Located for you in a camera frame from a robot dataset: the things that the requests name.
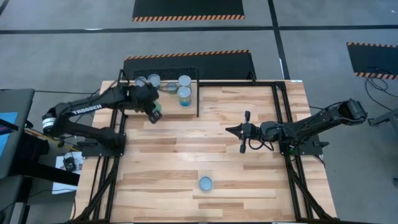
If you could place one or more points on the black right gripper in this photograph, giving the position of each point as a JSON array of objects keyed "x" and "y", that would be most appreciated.
[{"x": 252, "y": 132}]

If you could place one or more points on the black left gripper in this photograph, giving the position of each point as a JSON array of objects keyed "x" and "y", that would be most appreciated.
[{"x": 144, "y": 96}]

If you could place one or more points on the silver-lidded tin can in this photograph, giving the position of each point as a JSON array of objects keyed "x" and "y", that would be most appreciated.
[
  {"x": 140, "y": 81},
  {"x": 184, "y": 81}
]

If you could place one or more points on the white Saucy label can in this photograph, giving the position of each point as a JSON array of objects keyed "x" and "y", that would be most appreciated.
[{"x": 154, "y": 80}]

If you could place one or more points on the blue Cherries tall can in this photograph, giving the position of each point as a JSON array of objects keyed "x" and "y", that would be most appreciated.
[{"x": 184, "y": 95}]

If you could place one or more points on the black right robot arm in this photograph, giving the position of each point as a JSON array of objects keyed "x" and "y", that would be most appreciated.
[{"x": 311, "y": 124}]

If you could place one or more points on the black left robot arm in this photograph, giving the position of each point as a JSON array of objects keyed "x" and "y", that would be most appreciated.
[{"x": 90, "y": 109}]

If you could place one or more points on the wooden shelf board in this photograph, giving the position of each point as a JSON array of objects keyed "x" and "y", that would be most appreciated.
[{"x": 174, "y": 110}]

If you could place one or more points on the teal short can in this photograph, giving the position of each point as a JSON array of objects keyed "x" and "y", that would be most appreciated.
[{"x": 206, "y": 183}]

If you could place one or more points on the black striped-edge floor mat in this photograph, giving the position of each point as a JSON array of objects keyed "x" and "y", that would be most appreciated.
[
  {"x": 373, "y": 59},
  {"x": 186, "y": 7},
  {"x": 224, "y": 67}
]

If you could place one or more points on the small black device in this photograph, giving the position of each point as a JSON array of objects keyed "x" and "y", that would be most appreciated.
[{"x": 69, "y": 164}]

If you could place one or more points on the white paper sheets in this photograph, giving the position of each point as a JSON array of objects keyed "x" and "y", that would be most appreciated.
[{"x": 62, "y": 186}]

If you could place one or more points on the grey desk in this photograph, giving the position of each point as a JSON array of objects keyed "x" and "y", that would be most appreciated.
[{"x": 18, "y": 99}]

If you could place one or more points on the grey metal stand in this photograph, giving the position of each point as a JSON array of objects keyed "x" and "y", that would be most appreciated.
[{"x": 385, "y": 118}]

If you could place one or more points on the black aluminium table frame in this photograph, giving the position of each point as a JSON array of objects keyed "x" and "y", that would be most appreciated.
[{"x": 236, "y": 83}]

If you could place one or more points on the black shelf frame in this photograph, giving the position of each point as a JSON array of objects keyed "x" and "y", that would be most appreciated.
[{"x": 198, "y": 102}]

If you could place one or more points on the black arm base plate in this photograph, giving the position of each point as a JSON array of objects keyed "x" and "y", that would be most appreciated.
[
  {"x": 93, "y": 149},
  {"x": 311, "y": 150}
]

